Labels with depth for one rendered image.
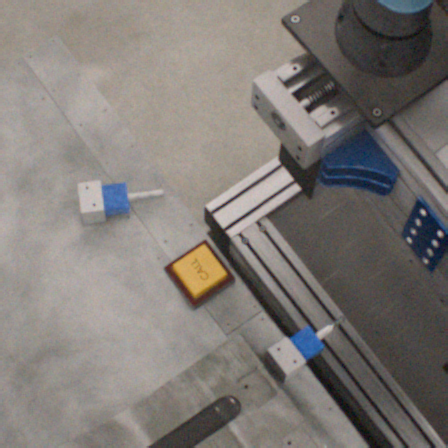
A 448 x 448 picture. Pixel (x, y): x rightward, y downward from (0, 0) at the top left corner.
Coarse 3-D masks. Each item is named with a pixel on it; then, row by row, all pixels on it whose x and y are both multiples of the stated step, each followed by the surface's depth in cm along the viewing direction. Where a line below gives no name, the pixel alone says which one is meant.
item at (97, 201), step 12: (96, 180) 188; (84, 192) 187; (96, 192) 188; (108, 192) 189; (120, 192) 189; (144, 192) 190; (156, 192) 190; (84, 204) 187; (96, 204) 187; (108, 204) 188; (120, 204) 188; (84, 216) 188; (96, 216) 189
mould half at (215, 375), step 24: (240, 336) 177; (216, 360) 175; (240, 360) 175; (168, 384) 174; (192, 384) 174; (216, 384) 174; (144, 408) 173; (168, 408) 173; (192, 408) 173; (264, 408) 173; (288, 408) 173; (96, 432) 169; (120, 432) 171; (144, 432) 172; (168, 432) 172; (216, 432) 172; (240, 432) 172; (264, 432) 172; (288, 432) 172
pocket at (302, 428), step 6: (300, 426) 175; (306, 426) 174; (294, 432) 175; (300, 432) 175; (306, 432) 174; (312, 432) 173; (282, 438) 174; (288, 438) 174; (294, 438) 174; (300, 438) 174; (306, 438) 174; (312, 438) 173; (288, 444) 175; (294, 444) 174; (300, 444) 174; (306, 444) 174; (312, 444) 174; (318, 444) 173
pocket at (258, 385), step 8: (256, 368) 177; (248, 376) 177; (256, 376) 177; (264, 376) 176; (240, 384) 177; (248, 384) 177; (256, 384) 177; (264, 384) 177; (272, 384) 176; (248, 392) 176; (256, 392) 177; (264, 392) 177; (272, 392) 177; (256, 400) 176; (264, 400) 176
